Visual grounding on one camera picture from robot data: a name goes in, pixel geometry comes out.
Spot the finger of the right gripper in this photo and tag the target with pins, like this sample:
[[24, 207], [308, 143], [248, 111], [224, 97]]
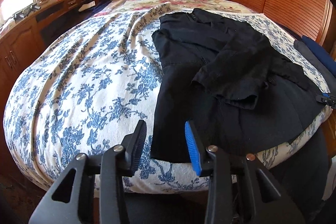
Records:
[[326, 95]]

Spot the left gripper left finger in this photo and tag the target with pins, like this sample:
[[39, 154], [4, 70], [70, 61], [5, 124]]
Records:
[[133, 146]]

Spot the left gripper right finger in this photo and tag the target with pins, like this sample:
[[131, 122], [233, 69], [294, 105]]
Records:
[[199, 156]]

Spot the black double-breasted coat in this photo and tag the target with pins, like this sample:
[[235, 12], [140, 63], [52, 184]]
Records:
[[224, 76]]

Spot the folded navy blue clothes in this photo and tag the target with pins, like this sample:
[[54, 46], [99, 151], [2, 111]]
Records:
[[319, 58]]

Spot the blue floral bed sheet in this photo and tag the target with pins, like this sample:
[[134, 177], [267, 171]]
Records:
[[86, 91]]

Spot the pink floral quilt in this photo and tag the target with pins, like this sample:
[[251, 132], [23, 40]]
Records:
[[112, 6]]

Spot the wooden desk cabinet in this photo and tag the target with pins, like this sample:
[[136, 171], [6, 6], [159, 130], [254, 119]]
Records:
[[23, 44]]

